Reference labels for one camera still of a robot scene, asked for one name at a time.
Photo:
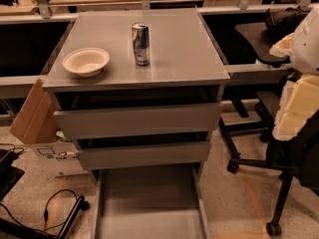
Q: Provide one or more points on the black office chair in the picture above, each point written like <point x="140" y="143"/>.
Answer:
<point x="297" y="157"/>

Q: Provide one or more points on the grey drawer cabinet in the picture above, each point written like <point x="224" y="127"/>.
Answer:
<point x="184" y="69"/>

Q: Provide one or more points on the black equipment at left edge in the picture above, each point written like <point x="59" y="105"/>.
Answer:
<point x="9" y="175"/>

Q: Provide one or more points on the brown cardboard box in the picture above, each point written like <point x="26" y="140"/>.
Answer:
<point x="35" y="121"/>

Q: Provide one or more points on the silver blue drink can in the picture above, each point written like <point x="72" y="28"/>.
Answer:
<point x="141" y="43"/>

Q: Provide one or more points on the black side table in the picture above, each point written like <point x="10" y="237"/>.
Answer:
<point x="261" y="40"/>

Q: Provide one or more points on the grey top drawer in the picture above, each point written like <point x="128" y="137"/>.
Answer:
<point x="138" y="121"/>

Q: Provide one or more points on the white printed cardboard box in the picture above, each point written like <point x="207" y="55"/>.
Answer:
<point x="59" y="158"/>

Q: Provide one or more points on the grey drawer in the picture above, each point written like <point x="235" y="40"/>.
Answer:
<point x="150" y="202"/>
<point x="144" y="155"/>
<point x="138" y="121"/>

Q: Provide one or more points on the white paper bowl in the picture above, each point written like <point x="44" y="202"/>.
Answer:
<point x="86" y="62"/>

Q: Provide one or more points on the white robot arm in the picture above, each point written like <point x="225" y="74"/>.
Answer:
<point x="300" y="100"/>

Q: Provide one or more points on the grey middle drawer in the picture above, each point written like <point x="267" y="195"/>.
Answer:
<point x="144" y="155"/>

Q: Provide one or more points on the black headset on table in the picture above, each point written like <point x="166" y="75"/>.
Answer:
<point x="284" y="21"/>

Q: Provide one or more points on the grey bottom drawer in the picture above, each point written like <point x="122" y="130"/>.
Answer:
<point x="150" y="202"/>

